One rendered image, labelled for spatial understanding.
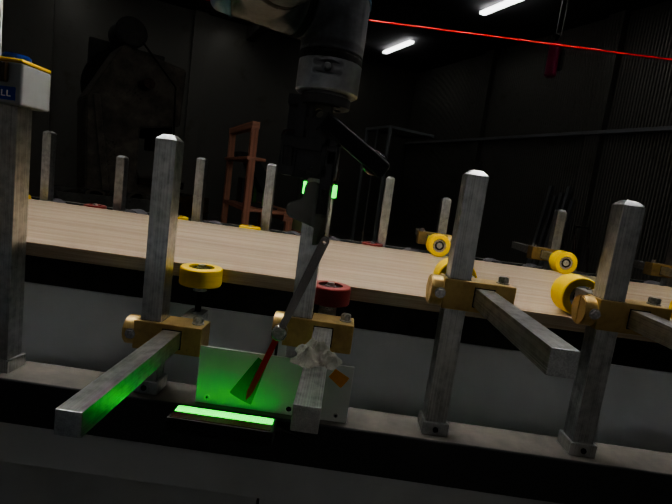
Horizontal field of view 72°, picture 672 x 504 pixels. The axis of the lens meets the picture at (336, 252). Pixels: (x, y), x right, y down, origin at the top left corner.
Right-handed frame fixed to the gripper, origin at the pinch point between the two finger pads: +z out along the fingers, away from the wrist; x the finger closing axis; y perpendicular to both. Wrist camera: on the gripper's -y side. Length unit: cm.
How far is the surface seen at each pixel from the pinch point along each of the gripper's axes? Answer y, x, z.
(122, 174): 87, -115, -1
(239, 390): 10.3, -5.1, 28.3
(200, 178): 56, -115, -4
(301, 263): 2.9, -5.9, 5.4
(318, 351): -2.2, 9.6, 14.1
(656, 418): -76, -27, 31
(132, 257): 38.2, -22.3, 12.0
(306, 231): 2.8, -5.9, 0.0
